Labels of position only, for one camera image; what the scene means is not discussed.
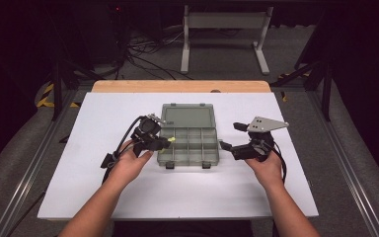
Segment grey metal stand frame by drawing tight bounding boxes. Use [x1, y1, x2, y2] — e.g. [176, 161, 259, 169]
[180, 4, 274, 76]

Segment yellow-black hazard tape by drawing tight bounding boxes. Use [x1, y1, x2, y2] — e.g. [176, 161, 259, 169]
[277, 70, 310, 102]
[36, 82, 80, 109]

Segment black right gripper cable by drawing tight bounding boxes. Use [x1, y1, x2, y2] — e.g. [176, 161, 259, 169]
[270, 141, 289, 186]

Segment black floor cables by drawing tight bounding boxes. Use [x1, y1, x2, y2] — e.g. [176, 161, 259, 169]
[124, 31, 195, 82]

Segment person's left hand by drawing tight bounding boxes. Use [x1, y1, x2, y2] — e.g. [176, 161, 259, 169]
[110, 141, 154, 187]

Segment person's right hand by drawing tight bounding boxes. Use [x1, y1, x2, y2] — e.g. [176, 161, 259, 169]
[244, 149, 285, 191]

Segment person's dark clothing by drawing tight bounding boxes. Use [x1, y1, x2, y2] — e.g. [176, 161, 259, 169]
[112, 219, 274, 237]

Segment black metal stand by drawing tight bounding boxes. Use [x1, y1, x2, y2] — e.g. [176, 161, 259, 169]
[270, 55, 335, 122]
[50, 48, 107, 121]

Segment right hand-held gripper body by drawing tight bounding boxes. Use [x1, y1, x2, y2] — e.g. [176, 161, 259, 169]
[231, 116, 290, 162]

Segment yellow-green plastic clip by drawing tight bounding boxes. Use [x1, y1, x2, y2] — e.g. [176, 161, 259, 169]
[159, 135, 177, 154]

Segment grey transparent compartment box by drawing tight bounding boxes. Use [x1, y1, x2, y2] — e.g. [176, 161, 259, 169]
[157, 103, 220, 170]

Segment black equipment with red light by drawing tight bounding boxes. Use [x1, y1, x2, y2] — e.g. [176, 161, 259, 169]
[92, 3, 129, 67]

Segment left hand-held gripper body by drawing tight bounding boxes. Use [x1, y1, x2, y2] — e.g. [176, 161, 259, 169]
[130, 113, 167, 158]

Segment aluminium floor rail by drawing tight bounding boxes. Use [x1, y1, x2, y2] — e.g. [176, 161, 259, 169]
[0, 88, 87, 237]
[305, 88, 379, 237]

